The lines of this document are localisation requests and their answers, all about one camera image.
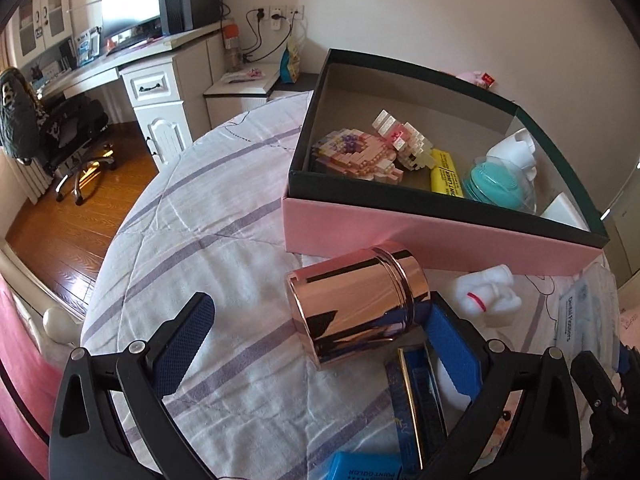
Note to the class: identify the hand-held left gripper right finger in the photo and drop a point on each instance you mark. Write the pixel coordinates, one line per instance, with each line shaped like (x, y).
(450, 345)

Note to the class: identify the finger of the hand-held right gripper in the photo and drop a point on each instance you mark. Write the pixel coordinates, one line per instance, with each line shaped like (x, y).
(605, 440)
(623, 360)

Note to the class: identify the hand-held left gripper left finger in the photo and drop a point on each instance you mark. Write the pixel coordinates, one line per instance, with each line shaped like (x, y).
(185, 340)

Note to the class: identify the white doll figurine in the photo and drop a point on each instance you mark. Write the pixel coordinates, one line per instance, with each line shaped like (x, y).
(492, 305)

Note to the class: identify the dark blue gold box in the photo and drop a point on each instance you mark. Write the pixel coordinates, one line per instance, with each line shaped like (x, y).
(415, 400)

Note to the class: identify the clear dental flosser pack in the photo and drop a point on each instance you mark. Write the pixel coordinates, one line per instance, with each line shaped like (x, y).
(580, 310)

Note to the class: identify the rose gold metal canister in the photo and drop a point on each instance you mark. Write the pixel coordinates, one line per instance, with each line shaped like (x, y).
(350, 310)

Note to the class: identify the pink cardboard box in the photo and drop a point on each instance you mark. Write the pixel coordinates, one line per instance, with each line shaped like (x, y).
(400, 230)

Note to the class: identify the blue highlighter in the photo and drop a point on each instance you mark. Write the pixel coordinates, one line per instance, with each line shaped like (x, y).
(365, 466)

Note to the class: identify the teal round case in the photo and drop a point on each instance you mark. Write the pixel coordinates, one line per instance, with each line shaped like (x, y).
(492, 187)

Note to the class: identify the yellow highlighter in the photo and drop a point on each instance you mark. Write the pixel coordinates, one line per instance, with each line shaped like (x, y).
(445, 175)

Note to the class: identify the small white block figure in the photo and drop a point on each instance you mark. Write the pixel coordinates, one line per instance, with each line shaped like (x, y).
(405, 135)

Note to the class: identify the large pink block figure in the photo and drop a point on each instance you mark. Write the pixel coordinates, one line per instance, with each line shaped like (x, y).
(350, 152)

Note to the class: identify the pink printed cushion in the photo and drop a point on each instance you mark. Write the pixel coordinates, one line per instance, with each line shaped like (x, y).
(631, 325)

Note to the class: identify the pink bedspread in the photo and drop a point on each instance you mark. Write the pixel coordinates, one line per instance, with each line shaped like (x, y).
(25, 400)

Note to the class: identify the beige curtain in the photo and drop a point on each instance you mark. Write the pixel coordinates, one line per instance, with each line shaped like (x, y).
(30, 180)

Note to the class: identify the white side cabinet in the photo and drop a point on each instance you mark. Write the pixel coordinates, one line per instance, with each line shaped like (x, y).
(235, 105)

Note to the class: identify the black office chair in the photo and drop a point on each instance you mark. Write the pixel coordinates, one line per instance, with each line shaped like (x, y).
(70, 125)

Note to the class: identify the pink white packet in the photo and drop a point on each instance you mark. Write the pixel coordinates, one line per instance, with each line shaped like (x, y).
(242, 75)

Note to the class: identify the black printed jacket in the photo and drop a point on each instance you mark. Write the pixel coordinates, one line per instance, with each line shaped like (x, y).
(17, 115)

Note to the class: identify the white desk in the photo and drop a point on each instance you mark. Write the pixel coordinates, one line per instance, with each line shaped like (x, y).
(150, 60)

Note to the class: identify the orange-capped bottle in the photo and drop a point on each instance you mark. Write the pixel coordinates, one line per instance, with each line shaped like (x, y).
(232, 50)

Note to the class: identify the blue snack bag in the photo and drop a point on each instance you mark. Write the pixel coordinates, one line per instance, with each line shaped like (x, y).
(290, 65)

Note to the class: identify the black keyboard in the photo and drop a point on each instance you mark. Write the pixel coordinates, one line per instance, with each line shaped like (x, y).
(130, 42)

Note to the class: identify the blue white box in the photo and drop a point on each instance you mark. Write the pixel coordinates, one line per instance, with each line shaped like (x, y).
(87, 47)

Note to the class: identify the black computer monitor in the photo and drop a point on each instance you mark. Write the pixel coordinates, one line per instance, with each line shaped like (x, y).
(130, 15)

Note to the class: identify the white glass-door cabinet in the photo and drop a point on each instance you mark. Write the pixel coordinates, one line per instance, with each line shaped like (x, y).
(42, 42)

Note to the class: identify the white bed frame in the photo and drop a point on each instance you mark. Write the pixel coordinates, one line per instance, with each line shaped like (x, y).
(60, 322)

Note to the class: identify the white wall socket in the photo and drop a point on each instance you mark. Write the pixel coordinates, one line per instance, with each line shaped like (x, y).
(296, 10)
(276, 15)
(259, 12)

